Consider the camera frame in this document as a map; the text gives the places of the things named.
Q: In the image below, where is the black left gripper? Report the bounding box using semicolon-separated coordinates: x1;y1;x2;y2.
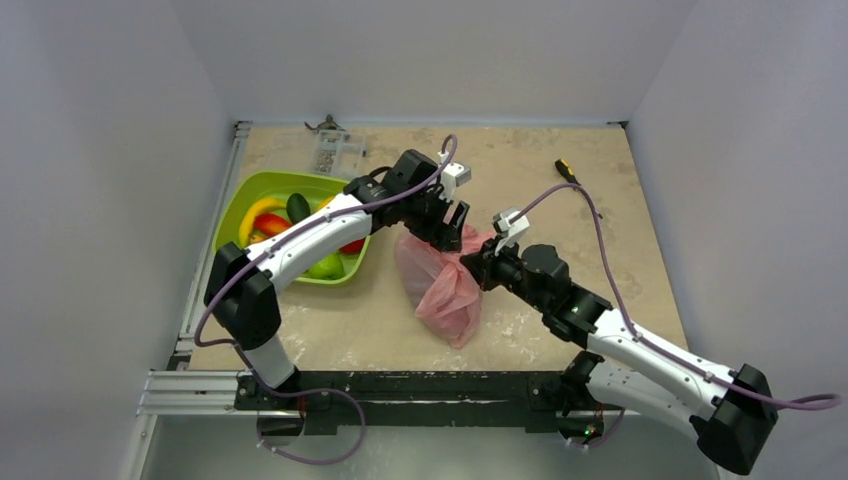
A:
401;184;467;252

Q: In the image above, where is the pink plastic bag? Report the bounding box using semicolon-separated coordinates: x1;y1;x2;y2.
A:
394;225;494;349

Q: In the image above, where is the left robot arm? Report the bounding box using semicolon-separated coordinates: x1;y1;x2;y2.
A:
201;150;471;409

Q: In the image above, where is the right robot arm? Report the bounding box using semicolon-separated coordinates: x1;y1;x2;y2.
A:
460;240;778;475

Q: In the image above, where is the red fake pomegranate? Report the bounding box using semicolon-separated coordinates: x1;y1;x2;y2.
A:
339;238;366;255

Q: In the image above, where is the green fake apple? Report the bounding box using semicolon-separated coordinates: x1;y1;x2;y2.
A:
307;252;346;281

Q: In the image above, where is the yellow fake mango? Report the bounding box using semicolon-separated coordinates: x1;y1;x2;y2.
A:
316;195;336;211

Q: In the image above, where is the dark green fake avocado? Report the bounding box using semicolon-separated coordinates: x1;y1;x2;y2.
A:
286;193;312;224

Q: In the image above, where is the red orange fake mango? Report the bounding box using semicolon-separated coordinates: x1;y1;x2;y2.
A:
253;213;292;238

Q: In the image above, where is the yellow fake banana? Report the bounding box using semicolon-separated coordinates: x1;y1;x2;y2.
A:
237;197;286;247

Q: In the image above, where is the black yellow screwdriver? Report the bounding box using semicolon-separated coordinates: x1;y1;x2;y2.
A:
554;159;603;220

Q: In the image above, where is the clear plastic screw box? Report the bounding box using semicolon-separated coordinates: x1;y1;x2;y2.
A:
281;130;368;180

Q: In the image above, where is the dark metal clamp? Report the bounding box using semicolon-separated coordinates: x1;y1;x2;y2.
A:
303;114;345;133

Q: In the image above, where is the green plastic tray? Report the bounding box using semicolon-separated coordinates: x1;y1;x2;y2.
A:
211;171;378;287

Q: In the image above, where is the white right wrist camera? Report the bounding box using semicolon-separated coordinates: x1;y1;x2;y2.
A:
492;207;530;256

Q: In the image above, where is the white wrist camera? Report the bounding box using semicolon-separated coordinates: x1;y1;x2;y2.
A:
438;152;472;201
492;207;530;256

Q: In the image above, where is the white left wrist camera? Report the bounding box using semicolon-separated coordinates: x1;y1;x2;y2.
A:
438;152;472;201

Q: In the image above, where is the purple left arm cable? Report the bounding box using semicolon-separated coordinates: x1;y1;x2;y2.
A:
193;134;460;349

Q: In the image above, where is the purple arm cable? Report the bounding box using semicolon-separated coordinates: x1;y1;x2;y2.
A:
193;134;460;349
508;183;844;413

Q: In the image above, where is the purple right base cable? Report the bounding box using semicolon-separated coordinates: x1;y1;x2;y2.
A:
566;407;625;452

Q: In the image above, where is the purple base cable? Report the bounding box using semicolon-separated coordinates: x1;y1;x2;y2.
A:
255;386;370;466
566;407;625;452

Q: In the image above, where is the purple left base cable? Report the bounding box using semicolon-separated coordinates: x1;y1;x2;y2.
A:
255;386;370;466

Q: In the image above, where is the aluminium frame rail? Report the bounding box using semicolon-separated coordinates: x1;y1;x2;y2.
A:
118;121;254;479

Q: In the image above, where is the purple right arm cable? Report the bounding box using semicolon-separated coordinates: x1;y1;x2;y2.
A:
508;183;844;413

